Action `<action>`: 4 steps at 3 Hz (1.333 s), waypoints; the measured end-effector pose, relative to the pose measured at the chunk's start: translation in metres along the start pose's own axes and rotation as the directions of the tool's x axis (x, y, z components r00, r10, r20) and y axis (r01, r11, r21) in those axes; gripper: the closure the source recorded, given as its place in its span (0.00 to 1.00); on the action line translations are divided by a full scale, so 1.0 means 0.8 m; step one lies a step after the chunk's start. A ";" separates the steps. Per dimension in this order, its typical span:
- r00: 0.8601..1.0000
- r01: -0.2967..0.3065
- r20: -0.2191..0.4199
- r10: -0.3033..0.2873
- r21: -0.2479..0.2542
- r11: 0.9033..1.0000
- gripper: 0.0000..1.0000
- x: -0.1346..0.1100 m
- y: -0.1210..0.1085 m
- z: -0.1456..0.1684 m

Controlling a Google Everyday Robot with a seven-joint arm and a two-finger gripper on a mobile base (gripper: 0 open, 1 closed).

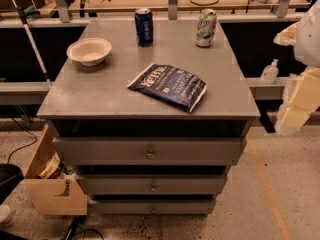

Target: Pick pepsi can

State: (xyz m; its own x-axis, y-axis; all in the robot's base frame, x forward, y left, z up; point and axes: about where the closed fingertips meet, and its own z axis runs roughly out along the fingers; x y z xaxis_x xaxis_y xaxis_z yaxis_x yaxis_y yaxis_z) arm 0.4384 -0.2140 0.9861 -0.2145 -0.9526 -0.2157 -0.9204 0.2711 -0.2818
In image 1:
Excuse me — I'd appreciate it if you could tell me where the top grey drawer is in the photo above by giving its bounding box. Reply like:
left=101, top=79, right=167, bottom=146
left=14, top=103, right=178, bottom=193
left=53, top=138, right=246, bottom=166

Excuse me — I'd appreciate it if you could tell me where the bottom grey drawer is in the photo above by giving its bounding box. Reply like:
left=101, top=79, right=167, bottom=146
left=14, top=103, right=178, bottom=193
left=89, top=200, right=216, bottom=215

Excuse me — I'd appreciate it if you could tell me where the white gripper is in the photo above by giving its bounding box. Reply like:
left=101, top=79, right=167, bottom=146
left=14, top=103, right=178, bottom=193
left=273, top=4, right=320, bottom=66

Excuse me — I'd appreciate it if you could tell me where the blue kettle chips bag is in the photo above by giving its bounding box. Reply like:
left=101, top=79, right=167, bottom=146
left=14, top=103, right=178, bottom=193
left=127, top=63, right=207, bottom=112

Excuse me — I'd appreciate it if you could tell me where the green white soda can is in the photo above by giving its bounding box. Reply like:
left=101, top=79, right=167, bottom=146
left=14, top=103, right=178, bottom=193
left=195, top=8, right=217, bottom=47

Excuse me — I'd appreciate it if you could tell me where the middle grey drawer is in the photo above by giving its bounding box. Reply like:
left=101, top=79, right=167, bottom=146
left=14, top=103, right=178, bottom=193
left=77, top=175, right=226, bottom=196

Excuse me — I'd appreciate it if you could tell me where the wooden crate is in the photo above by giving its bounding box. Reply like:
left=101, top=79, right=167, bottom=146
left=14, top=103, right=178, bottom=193
left=24, top=125, right=87, bottom=215

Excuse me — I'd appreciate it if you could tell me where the black floor cable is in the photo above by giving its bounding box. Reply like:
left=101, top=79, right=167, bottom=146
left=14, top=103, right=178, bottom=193
left=6, top=117, right=39, bottom=165

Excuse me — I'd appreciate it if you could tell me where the grey drawer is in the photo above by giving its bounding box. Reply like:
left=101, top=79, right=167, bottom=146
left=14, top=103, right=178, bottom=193
left=53, top=138, right=246, bottom=166
left=77, top=175, right=226, bottom=196
left=89, top=200, right=216, bottom=215

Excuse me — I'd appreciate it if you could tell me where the grey drawer cabinet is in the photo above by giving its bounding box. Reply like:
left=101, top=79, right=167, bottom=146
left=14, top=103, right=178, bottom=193
left=38, top=20, right=259, bottom=215

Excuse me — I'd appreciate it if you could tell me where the black chair seat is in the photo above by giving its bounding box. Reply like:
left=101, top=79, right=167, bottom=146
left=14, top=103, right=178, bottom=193
left=0, top=164, right=24, bottom=204

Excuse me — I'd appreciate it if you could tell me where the white pole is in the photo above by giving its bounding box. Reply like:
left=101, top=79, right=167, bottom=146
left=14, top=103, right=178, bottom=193
left=11, top=0, right=52, bottom=89

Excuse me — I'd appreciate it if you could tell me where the clear sanitizer bottle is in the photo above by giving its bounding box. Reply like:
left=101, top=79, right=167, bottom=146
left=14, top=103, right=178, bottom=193
left=260, top=59, right=279, bottom=84

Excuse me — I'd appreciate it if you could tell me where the blue pepsi can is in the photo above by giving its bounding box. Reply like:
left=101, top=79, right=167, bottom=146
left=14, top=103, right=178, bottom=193
left=135, top=8, right=153, bottom=47

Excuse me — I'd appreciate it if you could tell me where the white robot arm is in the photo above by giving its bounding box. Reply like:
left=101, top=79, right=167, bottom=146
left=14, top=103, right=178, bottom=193
left=274, top=1, right=320, bottom=135

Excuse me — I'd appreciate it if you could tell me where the yellow snack bag in crate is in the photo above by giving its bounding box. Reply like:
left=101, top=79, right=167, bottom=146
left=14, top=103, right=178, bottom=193
left=38, top=153, right=60, bottom=179

